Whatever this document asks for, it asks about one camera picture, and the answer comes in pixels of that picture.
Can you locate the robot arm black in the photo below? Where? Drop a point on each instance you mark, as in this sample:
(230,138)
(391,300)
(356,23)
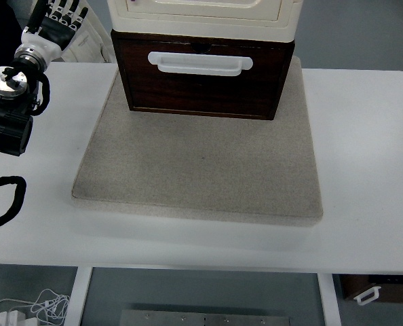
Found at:
(8,129)

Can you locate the white charger adapter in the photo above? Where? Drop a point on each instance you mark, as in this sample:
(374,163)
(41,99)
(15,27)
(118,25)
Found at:
(9,318)

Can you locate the grey mat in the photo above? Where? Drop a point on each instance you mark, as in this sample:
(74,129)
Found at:
(194,169)

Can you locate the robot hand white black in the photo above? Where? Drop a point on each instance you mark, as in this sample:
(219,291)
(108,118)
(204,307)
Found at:
(45,45)

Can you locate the dark brown cabinet frame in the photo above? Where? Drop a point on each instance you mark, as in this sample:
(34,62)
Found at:
(289,51)

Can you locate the grey metal plate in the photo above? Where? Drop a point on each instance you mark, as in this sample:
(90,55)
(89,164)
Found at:
(205,319)

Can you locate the white table leg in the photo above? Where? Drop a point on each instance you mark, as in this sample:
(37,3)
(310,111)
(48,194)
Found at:
(77,299)
(328,302)

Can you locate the brown wooden box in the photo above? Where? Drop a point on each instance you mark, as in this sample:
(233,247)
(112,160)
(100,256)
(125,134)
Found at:
(357,285)

